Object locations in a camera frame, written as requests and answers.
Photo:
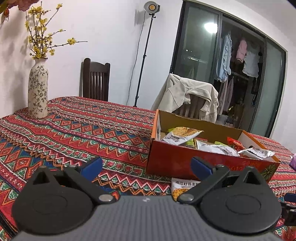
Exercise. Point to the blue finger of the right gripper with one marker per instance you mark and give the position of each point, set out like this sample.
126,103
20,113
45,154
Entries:
290,197

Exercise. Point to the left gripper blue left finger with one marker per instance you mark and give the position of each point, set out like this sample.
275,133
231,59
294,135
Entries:
91,169

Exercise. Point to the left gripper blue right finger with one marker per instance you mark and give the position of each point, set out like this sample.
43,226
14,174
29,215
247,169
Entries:
201,168

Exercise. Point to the silver white snack packet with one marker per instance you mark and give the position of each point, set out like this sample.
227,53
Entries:
216,148

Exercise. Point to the oat crisp packet on table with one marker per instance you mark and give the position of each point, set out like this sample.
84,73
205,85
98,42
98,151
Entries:
179,186

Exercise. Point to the green snack packet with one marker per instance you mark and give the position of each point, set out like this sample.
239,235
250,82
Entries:
189,141

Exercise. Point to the purple object on table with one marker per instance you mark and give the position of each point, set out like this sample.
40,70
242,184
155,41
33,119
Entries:
293,162

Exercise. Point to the orange cardboard snack box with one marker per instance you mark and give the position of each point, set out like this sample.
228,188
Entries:
174,161

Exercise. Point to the red snack packet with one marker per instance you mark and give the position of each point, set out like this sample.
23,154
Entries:
235,144

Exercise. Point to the red patterned tablecloth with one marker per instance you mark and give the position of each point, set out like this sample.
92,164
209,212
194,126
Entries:
75,130

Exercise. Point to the white snack packet in box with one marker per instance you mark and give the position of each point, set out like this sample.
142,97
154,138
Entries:
256,153

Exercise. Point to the wooden chair with jacket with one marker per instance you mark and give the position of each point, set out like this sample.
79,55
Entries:
192,109

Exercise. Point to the beige jacket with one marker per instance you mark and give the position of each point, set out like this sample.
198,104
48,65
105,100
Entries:
178,90

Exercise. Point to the dark wooden chair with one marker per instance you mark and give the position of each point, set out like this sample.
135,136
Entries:
95,80

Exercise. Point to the floral ceramic vase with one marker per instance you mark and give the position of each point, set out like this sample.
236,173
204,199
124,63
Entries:
38,90

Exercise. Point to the light blue hanging shirt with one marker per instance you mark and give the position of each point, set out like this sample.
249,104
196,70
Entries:
223,70

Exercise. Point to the white hanging top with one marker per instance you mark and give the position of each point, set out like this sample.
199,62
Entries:
251,61

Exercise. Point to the black framed glass door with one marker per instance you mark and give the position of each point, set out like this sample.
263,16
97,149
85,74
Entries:
248,103

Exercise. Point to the pink hanging garment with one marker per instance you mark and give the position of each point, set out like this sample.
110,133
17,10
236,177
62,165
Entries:
241,51

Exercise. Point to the yellow flower branches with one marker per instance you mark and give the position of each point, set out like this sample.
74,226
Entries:
39,39

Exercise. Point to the studio light on stand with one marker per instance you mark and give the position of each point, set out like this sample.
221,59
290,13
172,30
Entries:
151,8

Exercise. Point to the pink artificial flower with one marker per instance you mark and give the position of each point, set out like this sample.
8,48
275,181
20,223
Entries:
22,5

